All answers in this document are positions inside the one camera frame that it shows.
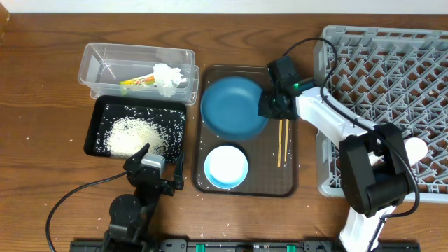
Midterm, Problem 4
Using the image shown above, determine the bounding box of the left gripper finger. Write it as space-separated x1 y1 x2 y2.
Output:
173 152 185 190
124 143 150 168

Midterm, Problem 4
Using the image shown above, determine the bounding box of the pile of rice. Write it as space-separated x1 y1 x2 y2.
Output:
104 117 168 158

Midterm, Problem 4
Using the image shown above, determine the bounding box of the dark blue plate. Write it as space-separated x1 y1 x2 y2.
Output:
200 76 269 141

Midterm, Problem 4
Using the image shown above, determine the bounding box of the light blue white bowl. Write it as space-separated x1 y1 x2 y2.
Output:
204 145 249 190

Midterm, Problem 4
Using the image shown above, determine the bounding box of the yellow green snack wrapper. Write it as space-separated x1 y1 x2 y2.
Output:
119 73 155 86

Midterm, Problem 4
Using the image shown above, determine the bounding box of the white tissue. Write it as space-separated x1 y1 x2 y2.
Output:
153 63 186 98

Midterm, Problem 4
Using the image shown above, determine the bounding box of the white cup pink inside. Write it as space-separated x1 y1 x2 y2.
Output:
367 136 428 167

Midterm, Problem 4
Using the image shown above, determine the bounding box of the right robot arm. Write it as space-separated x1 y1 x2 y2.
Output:
258 56 420 251

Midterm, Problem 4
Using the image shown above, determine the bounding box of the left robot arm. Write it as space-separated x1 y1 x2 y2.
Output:
101 143 184 252

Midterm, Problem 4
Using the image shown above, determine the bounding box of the grey dishwasher rack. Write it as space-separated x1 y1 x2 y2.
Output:
314 25 447 204

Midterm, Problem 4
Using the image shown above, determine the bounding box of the left wooden chopstick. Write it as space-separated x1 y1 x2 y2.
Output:
277 120 283 167

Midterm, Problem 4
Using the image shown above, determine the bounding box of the wooden chopstick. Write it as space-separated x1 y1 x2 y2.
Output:
283 120 290 162
277 120 283 167

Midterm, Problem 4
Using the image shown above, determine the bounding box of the right wooden chopstick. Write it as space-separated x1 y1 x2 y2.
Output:
283 120 290 162

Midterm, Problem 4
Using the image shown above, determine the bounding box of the black plastic tray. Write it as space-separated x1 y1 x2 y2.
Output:
84 96 186 163

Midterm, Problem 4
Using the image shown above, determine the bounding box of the brown serving tray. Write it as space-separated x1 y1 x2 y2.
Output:
190 64 300 198

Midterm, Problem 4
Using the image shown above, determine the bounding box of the clear plastic bin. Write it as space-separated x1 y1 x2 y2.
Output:
78 43 200 106

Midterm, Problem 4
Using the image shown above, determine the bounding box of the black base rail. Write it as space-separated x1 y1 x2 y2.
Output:
69 238 421 252

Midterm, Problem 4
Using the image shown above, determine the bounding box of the left black cable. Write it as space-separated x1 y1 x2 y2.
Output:
45 170 129 252

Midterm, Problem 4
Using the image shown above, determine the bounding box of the black cable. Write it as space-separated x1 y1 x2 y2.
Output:
45 170 129 252
282 37 421 252

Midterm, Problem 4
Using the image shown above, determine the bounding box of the right black cable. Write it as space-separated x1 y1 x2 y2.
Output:
282 37 421 252

